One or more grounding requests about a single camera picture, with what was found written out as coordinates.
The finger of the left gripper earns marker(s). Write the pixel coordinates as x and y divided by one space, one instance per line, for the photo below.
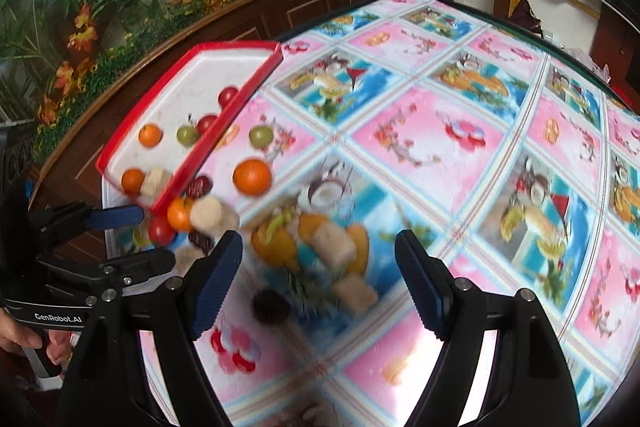
117 272
65 222

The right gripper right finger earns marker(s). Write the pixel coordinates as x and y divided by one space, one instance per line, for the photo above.
529 382

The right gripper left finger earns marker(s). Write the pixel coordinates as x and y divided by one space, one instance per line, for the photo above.
106 382

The small orange tangerine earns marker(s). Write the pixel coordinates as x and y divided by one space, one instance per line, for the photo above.
131 181

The dark purple plum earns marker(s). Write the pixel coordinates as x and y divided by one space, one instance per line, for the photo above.
270 308

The small red cherry tomato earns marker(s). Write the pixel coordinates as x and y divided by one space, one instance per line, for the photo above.
205 122

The small banana chunk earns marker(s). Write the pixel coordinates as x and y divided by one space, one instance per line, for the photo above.
185 256

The green grape with stem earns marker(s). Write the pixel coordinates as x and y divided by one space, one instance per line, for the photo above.
186 134

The person left hand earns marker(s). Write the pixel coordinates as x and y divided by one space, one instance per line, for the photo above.
15 336

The red date lower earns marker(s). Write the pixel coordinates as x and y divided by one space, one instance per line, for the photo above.
201 241

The red rimmed white tray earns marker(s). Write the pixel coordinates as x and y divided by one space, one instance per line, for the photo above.
179 120

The green grape on table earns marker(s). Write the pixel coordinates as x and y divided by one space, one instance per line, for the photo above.
261 137

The colourful fruit print tablecloth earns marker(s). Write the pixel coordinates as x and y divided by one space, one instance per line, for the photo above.
507 161

